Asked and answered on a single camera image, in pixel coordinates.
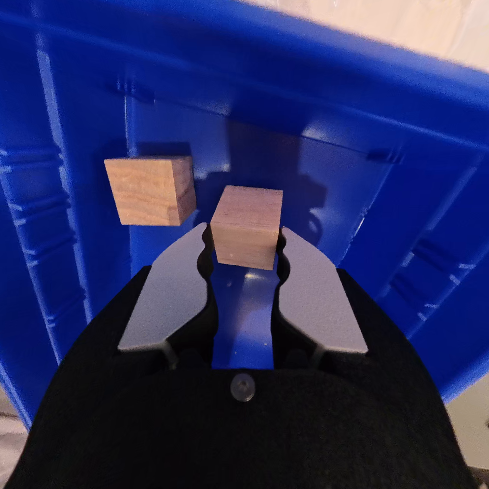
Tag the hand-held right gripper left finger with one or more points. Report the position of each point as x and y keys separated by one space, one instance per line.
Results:
x=168 y=298

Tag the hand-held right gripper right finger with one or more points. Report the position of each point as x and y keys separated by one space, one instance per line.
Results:
x=317 y=301

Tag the wooden cube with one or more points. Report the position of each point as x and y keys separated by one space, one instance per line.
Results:
x=244 y=229
x=145 y=191

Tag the blue plastic bin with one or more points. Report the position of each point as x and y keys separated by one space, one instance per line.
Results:
x=344 y=95

